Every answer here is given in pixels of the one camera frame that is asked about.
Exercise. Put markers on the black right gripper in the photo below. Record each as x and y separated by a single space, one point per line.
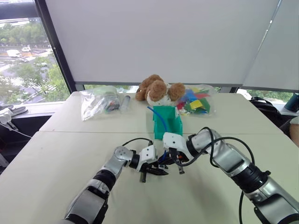
178 156

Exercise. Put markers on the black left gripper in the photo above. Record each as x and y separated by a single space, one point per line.
146 168

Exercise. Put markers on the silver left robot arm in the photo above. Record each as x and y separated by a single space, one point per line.
116 161

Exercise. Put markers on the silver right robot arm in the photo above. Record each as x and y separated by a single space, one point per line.
229 156

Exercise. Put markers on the green plastic bin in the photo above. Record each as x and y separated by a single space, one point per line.
171 127

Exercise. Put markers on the bag of coloured pieces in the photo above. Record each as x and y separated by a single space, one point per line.
198 101

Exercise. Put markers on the brown white plush dog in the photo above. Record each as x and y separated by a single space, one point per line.
156 89

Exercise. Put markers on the grey cylindrical tube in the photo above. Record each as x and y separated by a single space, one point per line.
125 102

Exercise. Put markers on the clear bag of small items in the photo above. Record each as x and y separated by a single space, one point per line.
100 102

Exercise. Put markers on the black backpack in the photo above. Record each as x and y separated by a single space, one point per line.
266 108

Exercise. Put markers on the person in pale shirt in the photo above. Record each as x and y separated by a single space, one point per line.
294 130

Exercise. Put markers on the large white roller blind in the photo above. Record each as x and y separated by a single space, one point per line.
151 39

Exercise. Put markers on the dark teal cup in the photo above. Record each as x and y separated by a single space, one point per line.
292 102

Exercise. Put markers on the white grey device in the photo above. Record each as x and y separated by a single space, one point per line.
10 112

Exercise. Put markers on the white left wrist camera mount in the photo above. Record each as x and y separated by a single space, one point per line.
147 154

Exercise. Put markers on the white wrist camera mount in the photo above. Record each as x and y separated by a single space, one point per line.
174 141
147 154

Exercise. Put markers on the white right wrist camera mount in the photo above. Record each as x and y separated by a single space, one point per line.
174 141

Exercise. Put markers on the black window frame post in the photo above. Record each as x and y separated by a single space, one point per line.
58 46

